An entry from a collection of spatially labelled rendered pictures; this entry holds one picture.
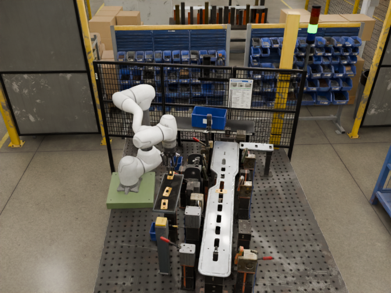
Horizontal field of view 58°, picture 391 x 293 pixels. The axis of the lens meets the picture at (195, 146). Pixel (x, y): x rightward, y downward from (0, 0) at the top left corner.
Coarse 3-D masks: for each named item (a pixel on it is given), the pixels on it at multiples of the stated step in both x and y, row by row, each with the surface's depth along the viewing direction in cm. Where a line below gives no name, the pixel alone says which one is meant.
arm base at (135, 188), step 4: (140, 180) 300; (120, 184) 292; (136, 184) 292; (120, 188) 291; (124, 188) 289; (128, 188) 289; (132, 188) 290; (136, 188) 291; (128, 192) 288; (136, 192) 290
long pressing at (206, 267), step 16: (224, 144) 307; (208, 192) 254; (208, 208) 242; (224, 208) 242; (208, 224) 229; (224, 224) 229; (208, 240) 218; (224, 240) 218; (208, 256) 208; (224, 256) 208; (208, 272) 199; (224, 272) 199
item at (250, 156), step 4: (248, 156) 284; (252, 156) 284; (244, 160) 286; (248, 160) 285; (252, 160) 285; (244, 164) 288; (248, 164) 287; (252, 164) 287; (244, 168) 290; (248, 168) 290; (252, 168) 289
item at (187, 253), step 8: (184, 248) 206; (192, 248) 206; (184, 256) 205; (192, 256) 205; (184, 264) 209; (192, 264) 208; (184, 272) 214; (192, 272) 214; (184, 280) 218; (192, 280) 217; (184, 288) 223; (192, 288) 222
